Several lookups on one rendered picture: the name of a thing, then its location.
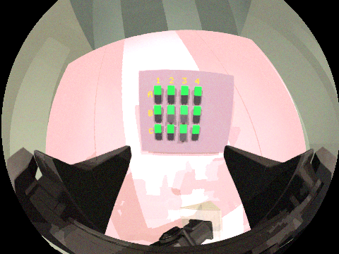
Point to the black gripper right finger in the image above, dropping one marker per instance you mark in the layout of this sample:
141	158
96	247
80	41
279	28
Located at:
260	181

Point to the grey switch panel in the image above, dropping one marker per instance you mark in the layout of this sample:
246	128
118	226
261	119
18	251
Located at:
185	111

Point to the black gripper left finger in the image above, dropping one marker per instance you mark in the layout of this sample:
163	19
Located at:
93	185

